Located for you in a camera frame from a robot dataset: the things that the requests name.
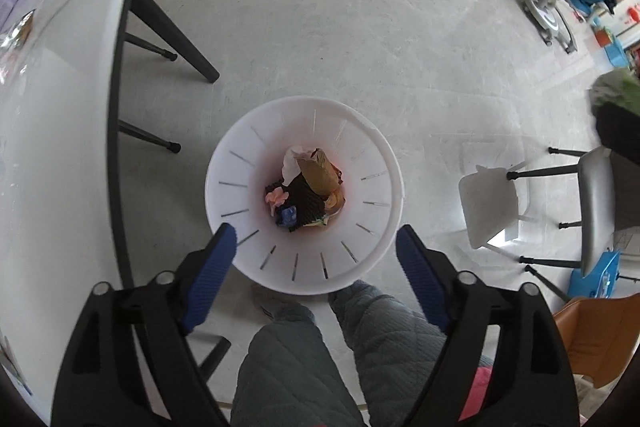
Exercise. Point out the person's left leg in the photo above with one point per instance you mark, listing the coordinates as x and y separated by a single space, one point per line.
290 372

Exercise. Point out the grey chair with black legs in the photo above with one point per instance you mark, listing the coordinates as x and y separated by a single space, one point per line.
595 207

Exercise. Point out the pink paper ball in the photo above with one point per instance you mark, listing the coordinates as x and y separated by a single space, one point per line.
275 197

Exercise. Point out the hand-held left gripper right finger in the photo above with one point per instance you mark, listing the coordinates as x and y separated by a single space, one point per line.
422 277

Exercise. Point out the clear printed plastic wrapper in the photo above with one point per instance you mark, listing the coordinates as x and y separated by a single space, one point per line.
22 28

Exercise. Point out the blue plastic box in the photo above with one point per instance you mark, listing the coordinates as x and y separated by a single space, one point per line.
600 277

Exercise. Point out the white tissue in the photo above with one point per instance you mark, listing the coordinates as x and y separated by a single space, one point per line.
292 164

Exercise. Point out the grey exercise machine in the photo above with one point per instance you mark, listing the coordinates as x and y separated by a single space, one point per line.
547 12

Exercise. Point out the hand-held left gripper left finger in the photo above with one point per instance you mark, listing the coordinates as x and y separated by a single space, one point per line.
210 274

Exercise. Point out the person's grey shoe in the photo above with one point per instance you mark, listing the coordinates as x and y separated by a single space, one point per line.
272 302

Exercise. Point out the orange chair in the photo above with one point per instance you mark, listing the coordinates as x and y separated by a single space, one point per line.
600 337

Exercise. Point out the person's leg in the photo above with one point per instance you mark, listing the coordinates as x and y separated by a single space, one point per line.
290 372
385 332

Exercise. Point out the dark blue paper ball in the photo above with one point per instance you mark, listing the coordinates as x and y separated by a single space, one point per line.
287 217

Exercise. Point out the black and green cloth heap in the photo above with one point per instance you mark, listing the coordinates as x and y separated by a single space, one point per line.
620 122

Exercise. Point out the small white chair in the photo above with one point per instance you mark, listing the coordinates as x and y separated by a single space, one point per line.
487 202

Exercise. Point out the person's right leg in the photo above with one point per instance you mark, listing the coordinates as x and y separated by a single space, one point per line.
385 332

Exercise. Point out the white plastic waste bin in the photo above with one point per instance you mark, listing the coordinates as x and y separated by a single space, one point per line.
250 147

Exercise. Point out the black table leg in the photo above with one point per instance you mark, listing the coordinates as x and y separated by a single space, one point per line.
170 32
215 357

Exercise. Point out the black foam net sleeve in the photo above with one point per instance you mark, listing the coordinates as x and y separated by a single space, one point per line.
305 202

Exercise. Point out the brown paper bag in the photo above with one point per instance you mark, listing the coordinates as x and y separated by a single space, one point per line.
317 174

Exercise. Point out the blue toy box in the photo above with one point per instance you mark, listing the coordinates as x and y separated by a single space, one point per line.
615 56

